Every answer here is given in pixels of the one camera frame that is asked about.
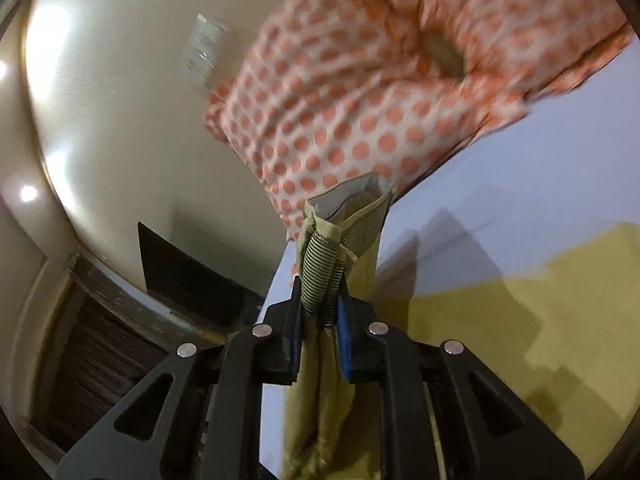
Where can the orange polka dot pillow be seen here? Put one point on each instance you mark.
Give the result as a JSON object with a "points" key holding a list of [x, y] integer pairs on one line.
{"points": [[380, 85]]}

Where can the dark wooden headboard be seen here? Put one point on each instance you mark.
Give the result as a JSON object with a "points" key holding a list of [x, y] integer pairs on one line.
{"points": [[190, 275]]}

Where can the dark wooden side cabinet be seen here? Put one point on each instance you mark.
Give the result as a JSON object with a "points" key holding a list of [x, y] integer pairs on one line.
{"points": [[95, 360]]}

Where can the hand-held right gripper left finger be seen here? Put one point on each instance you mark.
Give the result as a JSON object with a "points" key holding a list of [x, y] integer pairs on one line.
{"points": [[296, 330]]}

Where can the yellow-green pants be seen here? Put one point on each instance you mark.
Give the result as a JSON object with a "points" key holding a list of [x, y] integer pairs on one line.
{"points": [[330, 410]]}

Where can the white bed sheet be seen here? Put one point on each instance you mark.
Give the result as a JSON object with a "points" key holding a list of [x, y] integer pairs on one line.
{"points": [[500, 200]]}

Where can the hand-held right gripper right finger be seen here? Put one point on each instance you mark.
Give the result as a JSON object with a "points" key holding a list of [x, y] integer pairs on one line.
{"points": [[345, 340]]}

